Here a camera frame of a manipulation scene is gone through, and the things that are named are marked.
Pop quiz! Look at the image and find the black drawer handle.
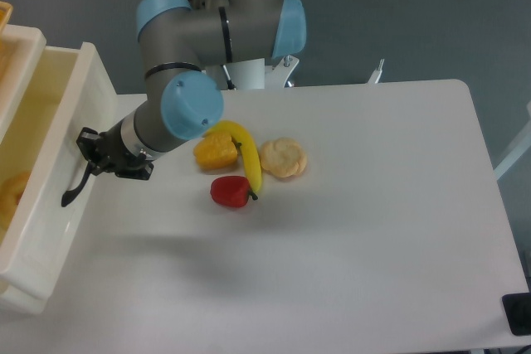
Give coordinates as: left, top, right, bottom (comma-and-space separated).
61, 162, 96, 207

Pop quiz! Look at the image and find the white top drawer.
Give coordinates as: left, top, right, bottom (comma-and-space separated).
5, 42, 117, 300

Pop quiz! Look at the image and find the beige toy bread roll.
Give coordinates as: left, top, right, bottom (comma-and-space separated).
259, 138, 308, 178

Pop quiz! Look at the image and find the black device at table corner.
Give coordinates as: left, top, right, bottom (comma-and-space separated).
502, 293, 531, 336

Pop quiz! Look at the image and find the white frame bar right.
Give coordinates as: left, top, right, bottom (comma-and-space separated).
494, 103, 530, 181

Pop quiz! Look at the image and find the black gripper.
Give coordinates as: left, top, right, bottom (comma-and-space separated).
76, 127, 153, 181

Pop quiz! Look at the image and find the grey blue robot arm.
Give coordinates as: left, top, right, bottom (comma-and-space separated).
77, 0, 306, 180

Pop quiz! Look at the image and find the beige toy donut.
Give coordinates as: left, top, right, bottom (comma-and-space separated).
1, 171, 31, 230

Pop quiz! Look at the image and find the yellow woven basket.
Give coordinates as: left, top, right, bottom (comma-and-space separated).
0, 1, 13, 33

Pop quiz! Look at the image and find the orange toy bell pepper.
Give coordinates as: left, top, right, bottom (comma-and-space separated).
193, 132, 238, 171

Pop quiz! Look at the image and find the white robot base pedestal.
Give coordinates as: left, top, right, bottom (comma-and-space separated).
204, 55, 300, 90

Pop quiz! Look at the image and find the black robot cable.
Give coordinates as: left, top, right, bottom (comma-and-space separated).
222, 64, 237, 90

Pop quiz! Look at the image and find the white drawer cabinet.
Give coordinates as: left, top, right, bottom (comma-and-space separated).
1, 24, 46, 314

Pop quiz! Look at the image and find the yellow toy banana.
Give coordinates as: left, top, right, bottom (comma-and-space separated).
200, 120, 262, 192

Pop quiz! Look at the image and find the red toy bell pepper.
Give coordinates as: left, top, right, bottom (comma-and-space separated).
210, 176, 258, 208

